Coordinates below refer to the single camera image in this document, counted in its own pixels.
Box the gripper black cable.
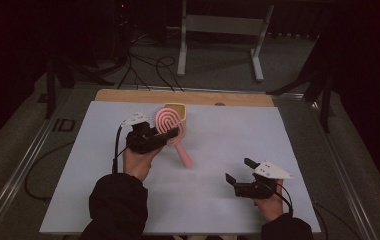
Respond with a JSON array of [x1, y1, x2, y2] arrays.
[[271, 182, 294, 218], [111, 125, 128, 174]]

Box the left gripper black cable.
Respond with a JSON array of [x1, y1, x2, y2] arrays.
[[111, 125, 128, 174]]

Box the black stand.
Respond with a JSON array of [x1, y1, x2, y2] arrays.
[[45, 55, 116, 120], [266, 33, 335, 134]]

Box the yellow square cup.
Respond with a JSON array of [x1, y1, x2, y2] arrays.
[[162, 102, 188, 139]]

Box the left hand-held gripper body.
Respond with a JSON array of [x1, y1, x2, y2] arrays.
[[120, 112, 166, 155]]

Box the black floor cable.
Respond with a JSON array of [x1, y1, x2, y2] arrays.
[[312, 201, 361, 240], [23, 141, 76, 203]]

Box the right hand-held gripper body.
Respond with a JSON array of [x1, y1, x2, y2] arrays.
[[233, 161, 294, 201]]

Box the light metal stand frame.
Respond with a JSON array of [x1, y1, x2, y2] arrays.
[[176, 0, 275, 83]]

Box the metal floor rail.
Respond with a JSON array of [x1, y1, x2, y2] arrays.
[[306, 96, 380, 240], [0, 89, 76, 240]]

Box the tangled black floor cables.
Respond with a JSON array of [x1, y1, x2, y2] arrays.
[[117, 53, 185, 92]]

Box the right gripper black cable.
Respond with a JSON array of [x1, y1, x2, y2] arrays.
[[271, 182, 294, 218]]

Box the person's left hand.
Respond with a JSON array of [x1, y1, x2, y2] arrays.
[[122, 146, 164, 183]]

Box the person's right hand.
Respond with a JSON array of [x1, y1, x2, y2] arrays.
[[253, 181, 285, 223]]

